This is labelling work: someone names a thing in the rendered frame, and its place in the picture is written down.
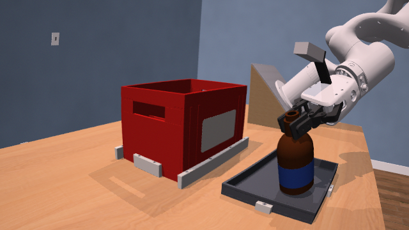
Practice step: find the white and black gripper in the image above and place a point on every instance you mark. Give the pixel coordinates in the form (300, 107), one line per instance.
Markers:
(339, 98)

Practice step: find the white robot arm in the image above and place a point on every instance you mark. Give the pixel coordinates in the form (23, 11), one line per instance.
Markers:
(368, 64)

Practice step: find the red plastic crate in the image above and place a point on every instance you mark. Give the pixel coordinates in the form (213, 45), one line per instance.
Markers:
(179, 130)

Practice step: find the brown bottle with blue label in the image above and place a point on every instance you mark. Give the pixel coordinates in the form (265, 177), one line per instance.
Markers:
(295, 160)

